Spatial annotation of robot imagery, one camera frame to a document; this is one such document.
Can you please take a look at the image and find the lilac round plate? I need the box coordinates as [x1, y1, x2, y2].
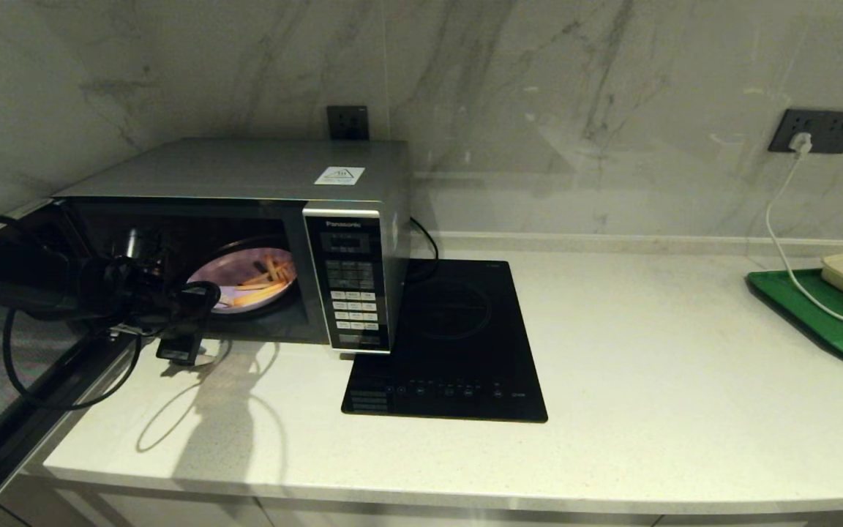
[187, 247, 298, 315]

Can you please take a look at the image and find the glass microwave turntable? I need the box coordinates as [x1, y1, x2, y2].
[186, 236, 302, 321]

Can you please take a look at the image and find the silver microwave oven body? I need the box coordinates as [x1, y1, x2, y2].
[52, 138, 412, 354]

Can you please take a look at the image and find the white warning sticker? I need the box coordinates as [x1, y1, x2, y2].
[315, 166, 365, 185]

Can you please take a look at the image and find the black induction cooktop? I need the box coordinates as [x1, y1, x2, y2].
[341, 261, 548, 423]

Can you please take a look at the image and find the green plastic tray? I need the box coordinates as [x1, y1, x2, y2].
[745, 269, 843, 377]

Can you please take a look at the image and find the thin black cable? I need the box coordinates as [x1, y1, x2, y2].
[408, 217, 441, 263]

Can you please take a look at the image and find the small dark wall outlet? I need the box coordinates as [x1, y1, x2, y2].
[326, 105, 370, 141]

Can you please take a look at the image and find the white power cable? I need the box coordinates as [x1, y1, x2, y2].
[763, 152, 843, 333]

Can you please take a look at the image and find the wide dark wall outlet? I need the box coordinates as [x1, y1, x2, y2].
[768, 109, 843, 155]

